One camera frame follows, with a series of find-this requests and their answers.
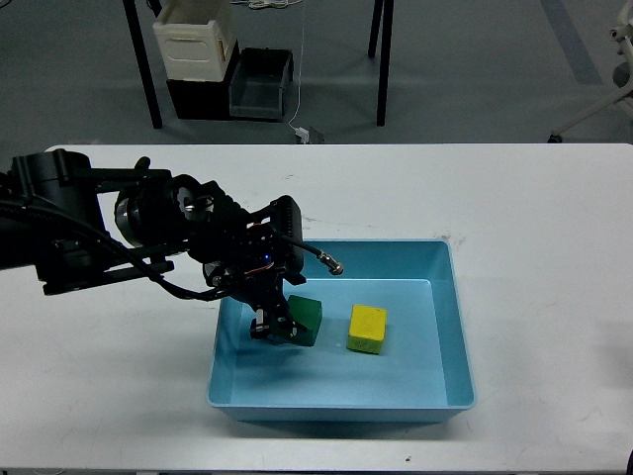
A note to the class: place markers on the cream plastic crate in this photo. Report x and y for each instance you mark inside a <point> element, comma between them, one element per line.
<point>196,39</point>

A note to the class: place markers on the white power adapter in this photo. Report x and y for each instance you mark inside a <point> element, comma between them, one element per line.
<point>302,135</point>

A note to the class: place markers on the yellow block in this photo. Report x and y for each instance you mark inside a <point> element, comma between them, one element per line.
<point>367,329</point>

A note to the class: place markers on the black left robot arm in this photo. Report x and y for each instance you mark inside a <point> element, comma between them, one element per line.
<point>83,227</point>

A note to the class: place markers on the black storage box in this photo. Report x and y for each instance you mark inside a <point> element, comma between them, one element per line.
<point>203,100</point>

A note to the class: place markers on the black table leg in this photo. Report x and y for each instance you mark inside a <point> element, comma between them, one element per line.
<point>142,63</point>
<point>380,40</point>

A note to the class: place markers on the grey plastic bin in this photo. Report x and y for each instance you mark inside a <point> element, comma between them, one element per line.
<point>257,90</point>

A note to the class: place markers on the black table leg right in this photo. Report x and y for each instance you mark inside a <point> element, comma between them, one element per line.
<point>380,40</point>

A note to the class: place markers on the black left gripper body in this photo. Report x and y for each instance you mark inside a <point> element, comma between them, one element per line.
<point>249,256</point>

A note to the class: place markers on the green block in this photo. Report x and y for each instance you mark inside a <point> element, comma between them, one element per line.
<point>308,313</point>

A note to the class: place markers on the black table leg left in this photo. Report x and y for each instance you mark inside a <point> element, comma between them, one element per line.
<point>142,63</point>

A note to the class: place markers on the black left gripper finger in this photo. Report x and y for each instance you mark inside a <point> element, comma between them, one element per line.
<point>281,325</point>

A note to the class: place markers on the light blue plastic box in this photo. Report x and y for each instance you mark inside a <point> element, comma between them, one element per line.
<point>421,375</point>

